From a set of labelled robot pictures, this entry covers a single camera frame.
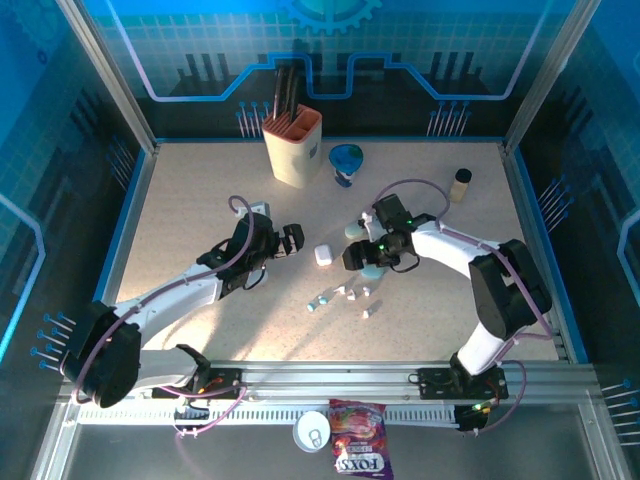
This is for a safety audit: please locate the blue globe print cup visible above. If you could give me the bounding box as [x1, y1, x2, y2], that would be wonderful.
[328, 143, 365, 189]

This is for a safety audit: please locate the small bottle black cap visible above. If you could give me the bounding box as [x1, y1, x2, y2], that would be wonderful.
[448, 168, 474, 204]

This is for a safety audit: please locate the beige knife block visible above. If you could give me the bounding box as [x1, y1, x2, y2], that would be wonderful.
[261, 104, 324, 190]

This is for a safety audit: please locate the white tin can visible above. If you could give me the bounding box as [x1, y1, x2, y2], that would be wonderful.
[292, 409, 332, 454]

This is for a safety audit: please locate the purple candy bag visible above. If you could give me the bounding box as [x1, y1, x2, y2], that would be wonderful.
[327, 398, 395, 480]

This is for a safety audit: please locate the black electronics box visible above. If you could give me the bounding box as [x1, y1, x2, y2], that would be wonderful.
[453, 402, 494, 435]

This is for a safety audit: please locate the aluminium side rail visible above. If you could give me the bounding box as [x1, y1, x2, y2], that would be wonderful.
[501, 143, 574, 364]
[82, 143, 161, 364]

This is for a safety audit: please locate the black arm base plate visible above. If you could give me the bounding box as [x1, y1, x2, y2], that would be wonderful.
[417, 367, 510, 401]
[151, 367, 247, 401]

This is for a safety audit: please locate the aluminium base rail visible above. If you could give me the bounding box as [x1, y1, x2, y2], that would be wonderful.
[57, 360, 604, 401]

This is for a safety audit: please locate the white slotted cable tray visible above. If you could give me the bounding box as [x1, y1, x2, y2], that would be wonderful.
[77, 402, 464, 427]

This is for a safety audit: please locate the aluminium frame post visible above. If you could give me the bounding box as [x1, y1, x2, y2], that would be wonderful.
[53, 0, 162, 155]
[501, 0, 604, 154]

